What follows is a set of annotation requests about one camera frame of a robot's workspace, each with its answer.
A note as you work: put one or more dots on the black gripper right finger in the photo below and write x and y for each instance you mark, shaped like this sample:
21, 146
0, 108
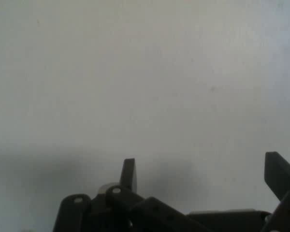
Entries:
280, 176

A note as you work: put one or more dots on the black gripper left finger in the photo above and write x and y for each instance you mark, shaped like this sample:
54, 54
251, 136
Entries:
125, 200

